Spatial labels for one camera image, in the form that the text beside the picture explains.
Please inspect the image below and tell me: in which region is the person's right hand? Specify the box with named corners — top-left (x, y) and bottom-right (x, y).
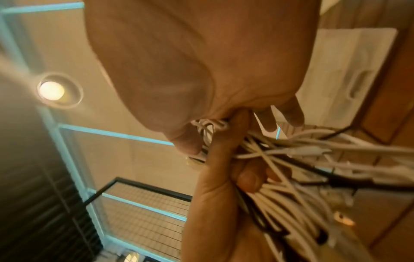
top-left (84, 0), bottom-right (321, 156)

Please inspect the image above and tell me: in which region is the person's left hand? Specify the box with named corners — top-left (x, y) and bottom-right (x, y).
top-left (181, 108), bottom-right (293, 262)

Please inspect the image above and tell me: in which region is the white drawer organizer box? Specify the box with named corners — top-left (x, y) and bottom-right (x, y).
top-left (278, 27), bottom-right (399, 131)

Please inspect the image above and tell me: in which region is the beige roller blind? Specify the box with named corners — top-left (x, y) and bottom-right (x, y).
top-left (57, 125), bottom-right (208, 198)

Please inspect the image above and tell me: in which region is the dark slatted blind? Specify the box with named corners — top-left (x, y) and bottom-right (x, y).
top-left (0, 74), bottom-right (104, 262)

